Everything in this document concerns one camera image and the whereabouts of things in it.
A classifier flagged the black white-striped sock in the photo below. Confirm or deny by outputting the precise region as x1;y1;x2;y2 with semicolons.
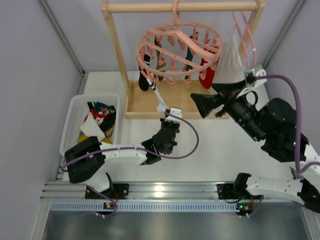
138;54;150;92

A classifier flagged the pink round clip hanger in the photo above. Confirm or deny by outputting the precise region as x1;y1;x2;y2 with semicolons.
136;0;223;87

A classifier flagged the brown striped sock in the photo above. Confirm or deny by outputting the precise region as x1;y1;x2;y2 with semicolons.
154;36;166;73

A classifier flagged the white sock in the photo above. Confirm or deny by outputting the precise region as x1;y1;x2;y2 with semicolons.
146;78;170;113
80;112;105;140

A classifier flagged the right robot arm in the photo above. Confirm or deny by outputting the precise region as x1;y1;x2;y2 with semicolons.
190;76;320;213

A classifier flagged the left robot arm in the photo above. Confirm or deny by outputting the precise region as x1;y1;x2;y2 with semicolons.
62;118;181;193

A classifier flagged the dark patterned socks pile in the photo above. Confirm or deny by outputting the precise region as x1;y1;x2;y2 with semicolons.
87;101;117;138

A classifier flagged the pink clothes hanger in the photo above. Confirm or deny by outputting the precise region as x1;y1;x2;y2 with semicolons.
231;10;258;69

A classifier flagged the white sheer garment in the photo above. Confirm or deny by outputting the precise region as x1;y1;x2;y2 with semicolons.
213;31;245;84

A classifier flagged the red sock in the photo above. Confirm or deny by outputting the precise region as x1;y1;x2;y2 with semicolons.
198;60;219;89

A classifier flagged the wooden clothes rack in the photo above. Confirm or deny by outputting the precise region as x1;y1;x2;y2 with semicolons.
101;0;266;119

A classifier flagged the teal sock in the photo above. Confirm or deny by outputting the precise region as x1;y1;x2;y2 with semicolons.
185;31;199;71

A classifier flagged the yellow sock in basket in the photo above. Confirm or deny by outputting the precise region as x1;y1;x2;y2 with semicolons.
77;132;113;144

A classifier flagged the white plastic basket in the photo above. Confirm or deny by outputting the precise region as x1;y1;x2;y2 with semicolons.
59;93;120;156

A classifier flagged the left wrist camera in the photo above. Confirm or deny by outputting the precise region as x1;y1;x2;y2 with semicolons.
164;107;182;124

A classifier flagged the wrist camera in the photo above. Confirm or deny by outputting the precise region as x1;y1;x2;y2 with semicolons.
164;107;182;124
244;64;267;88

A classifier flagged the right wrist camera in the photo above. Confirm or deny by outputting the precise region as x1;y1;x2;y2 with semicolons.
244;64;267;88

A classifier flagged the aluminium mounting rail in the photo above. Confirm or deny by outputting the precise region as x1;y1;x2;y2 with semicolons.
39;181;313;214

